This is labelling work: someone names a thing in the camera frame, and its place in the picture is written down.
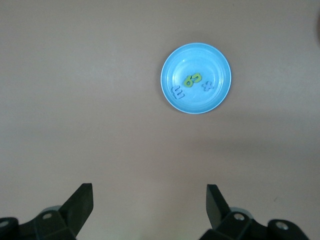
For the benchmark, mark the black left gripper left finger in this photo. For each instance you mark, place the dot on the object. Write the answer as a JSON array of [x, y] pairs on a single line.
[[62, 225]]

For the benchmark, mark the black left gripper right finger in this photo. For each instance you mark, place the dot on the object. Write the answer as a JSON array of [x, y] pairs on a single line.
[[232, 227]]

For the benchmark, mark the blue letter x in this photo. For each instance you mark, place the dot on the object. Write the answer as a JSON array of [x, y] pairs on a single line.
[[208, 86]]

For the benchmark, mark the blue letter m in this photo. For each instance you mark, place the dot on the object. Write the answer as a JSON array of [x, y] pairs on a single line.
[[178, 92]]

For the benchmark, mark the green letter n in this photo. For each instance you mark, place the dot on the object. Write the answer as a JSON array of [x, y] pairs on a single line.
[[200, 76]]

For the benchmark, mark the brown table mat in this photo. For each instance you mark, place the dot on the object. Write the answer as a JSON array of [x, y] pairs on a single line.
[[75, 100]]

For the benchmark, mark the blue plate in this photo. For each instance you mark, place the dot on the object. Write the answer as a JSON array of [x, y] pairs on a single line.
[[212, 62]]

